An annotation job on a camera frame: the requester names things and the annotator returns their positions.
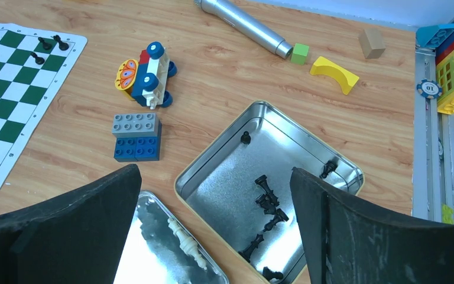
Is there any metal tin with black pieces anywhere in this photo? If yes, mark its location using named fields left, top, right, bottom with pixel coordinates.
left=174, top=101, right=364, bottom=283

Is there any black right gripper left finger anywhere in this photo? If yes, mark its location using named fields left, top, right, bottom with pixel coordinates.
left=0, top=164, right=142, bottom=283

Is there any blue poker chip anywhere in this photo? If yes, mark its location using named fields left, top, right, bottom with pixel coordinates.
left=416, top=79, right=443, bottom=99

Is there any silver microphone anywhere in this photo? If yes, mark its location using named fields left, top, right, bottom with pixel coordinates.
left=193, top=0, right=293, bottom=59

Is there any metal tin lid tray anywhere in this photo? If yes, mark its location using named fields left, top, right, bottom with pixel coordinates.
left=114, top=191, right=229, bottom=284

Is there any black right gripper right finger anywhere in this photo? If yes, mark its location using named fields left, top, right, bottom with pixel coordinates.
left=290, top=167, right=454, bottom=283

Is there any yellow arch block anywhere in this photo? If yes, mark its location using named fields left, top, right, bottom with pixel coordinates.
left=309, top=56, right=359, bottom=95

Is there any green white chess mat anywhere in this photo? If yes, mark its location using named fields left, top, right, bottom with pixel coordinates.
left=0, top=23, right=87, bottom=188

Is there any white chess piece in tray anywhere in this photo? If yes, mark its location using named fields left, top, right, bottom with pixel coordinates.
left=167, top=218, right=207, bottom=270

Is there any black rook corner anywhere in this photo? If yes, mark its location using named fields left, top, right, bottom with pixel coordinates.
left=53, top=35, right=69, bottom=51

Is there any black pawn by corner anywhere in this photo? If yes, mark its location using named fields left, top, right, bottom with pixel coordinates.
left=38, top=37, right=52, bottom=50

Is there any grey blue brick stack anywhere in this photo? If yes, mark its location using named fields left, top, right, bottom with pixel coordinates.
left=112, top=112, right=162, bottom=162

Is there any green cube block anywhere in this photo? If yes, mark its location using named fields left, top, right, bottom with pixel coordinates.
left=290, top=43, right=310, bottom=65

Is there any toy block car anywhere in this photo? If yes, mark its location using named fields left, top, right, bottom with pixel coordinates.
left=115, top=41, right=177, bottom=109

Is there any tan wooden block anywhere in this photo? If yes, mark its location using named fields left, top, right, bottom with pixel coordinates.
left=358, top=28, right=386, bottom=59

